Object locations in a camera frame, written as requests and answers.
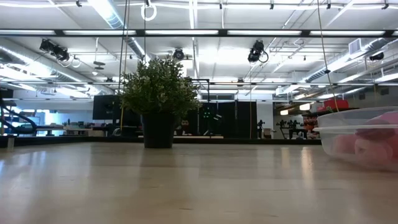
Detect small pink produce piece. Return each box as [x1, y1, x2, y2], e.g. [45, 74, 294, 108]
[354, 138, 394, 164]
[334, 134, 358, 156]

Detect large red pepper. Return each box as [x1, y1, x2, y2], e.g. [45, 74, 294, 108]
[356, 111, 398, 141]

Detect clear plastic tupperware container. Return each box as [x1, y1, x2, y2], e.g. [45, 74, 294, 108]
[312, 106, 398, 173]

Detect person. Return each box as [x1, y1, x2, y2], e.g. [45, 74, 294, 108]
[177, 119, 192, 136]

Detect black partition panels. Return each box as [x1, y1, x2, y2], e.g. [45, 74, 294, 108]
[189, 100, 259, 139]

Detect potted green artificial plant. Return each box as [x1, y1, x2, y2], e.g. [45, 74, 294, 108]
[119, 57, 201, 149]

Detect red box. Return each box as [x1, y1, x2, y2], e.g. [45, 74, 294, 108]
[323, 99, 350, 111]

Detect black aluminium table frame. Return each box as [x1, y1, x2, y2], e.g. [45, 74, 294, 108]
[0, 135, 323, 149]

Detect black overhead rig camera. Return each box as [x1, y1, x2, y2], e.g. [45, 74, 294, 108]
[172, 47, 186, 62]
[247, 39, 269, 64]
[39, 38, 71, 62]

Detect black overhead frame beam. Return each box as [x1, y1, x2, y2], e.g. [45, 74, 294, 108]
[0, 29, 398, 39]

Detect long thin black cable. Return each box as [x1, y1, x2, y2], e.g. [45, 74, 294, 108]
[117, 0, 130, 94]

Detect white cable loop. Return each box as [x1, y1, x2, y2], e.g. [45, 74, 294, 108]
[140, 2, 158, 22]

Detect silver ventilation duct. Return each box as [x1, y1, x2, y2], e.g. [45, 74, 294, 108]
[88, 0, 147, 60]

